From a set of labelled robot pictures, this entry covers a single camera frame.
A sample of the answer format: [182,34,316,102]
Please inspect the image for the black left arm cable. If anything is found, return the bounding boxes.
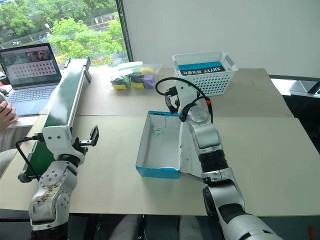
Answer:
[15,134,44,182]

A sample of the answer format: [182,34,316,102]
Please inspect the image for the open grey laptop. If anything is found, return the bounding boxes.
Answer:
[0,42,63,118]

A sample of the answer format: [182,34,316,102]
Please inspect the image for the bystander light trousers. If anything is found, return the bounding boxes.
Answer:
[0,124,35,177]

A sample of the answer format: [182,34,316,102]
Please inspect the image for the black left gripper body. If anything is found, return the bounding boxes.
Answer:
[71,137,89,156]

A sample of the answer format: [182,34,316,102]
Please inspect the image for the clear bag of sponges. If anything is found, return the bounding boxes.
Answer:
[107,61,165,91]

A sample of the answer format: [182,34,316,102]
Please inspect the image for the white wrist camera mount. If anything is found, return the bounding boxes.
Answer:
[174,78,202,116]
[41,125,74,151]

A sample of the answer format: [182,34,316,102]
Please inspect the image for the white perforated plastic basket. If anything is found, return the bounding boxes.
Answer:
[171,50,240,98]

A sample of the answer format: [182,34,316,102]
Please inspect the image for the blue white cardboard box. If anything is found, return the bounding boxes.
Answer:
[135,110,204,180]

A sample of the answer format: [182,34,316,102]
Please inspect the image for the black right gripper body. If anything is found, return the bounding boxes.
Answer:
[164,86,179,101]

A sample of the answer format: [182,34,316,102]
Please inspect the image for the green conveyor belt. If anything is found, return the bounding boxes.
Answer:
[17,56,92,184]

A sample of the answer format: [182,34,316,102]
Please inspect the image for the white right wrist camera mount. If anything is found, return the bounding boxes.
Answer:
[174,78,202,116]

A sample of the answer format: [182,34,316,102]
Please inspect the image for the black window frame post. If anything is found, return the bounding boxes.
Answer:
[115,0,135,63]

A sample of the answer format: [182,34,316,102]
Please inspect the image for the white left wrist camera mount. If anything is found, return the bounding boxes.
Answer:
[41,125,74,151]

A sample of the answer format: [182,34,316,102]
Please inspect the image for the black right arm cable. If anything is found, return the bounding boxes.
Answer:
[155,77,214,124]

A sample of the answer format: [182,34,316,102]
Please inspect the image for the bystander bare hand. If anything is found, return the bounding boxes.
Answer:
[0,100,19,132]

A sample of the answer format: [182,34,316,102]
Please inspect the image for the blue printed carton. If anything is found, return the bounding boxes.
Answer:
[177,60,228,77]

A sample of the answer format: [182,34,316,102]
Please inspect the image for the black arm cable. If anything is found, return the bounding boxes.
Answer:
[155,77,214,124]
[15,134,44,182]

